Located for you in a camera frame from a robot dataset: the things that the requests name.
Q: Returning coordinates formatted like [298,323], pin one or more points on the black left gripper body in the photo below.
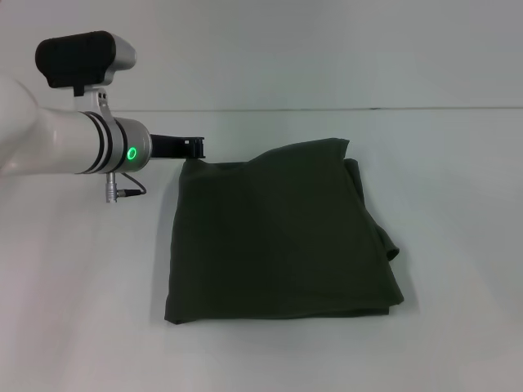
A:
[169,147]

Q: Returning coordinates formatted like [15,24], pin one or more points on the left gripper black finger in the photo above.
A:
[198,148]

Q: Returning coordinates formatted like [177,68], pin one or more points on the dark green t-shirt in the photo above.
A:
[278,237]

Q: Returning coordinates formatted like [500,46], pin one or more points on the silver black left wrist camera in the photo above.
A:
[81,61]

